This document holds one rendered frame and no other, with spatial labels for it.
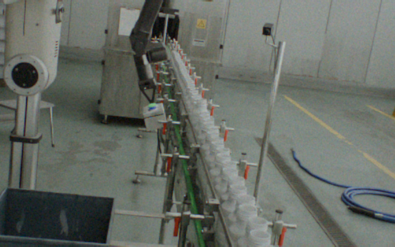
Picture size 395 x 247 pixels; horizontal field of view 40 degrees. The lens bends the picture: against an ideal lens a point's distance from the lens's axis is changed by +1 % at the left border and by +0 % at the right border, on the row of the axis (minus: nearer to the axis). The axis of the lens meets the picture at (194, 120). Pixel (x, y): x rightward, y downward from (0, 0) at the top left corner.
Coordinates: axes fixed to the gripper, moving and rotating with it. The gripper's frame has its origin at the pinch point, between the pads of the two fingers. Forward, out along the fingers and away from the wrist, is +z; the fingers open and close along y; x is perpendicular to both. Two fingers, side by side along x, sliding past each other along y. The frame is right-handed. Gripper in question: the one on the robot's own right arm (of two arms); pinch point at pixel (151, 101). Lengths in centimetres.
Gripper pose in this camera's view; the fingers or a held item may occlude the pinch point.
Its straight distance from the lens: 214.4
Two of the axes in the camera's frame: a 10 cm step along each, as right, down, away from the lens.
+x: -9.7, 2.3, -0.3
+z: 2.1, 9.5, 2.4
